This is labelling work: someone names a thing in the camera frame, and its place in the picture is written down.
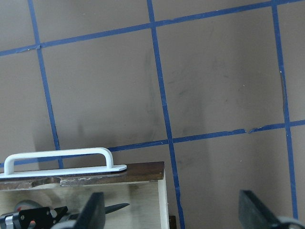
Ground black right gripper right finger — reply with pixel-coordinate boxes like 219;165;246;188
239;189;305;229

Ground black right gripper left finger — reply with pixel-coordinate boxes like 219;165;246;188
51;191;106;229

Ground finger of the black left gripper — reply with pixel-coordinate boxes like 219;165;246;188
0;206;70;229

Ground grey orange scissors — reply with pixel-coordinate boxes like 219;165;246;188
13;199;130;221

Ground wooden drawer with white handle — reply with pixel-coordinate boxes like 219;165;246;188
0;148;170;229

